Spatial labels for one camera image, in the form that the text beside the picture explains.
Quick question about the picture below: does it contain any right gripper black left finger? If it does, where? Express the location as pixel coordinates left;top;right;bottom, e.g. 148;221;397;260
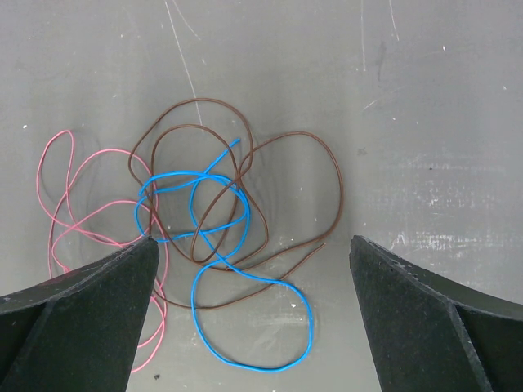
1;238;159;391

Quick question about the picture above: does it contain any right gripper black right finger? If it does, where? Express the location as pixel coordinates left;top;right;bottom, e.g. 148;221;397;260
350;235;522;391

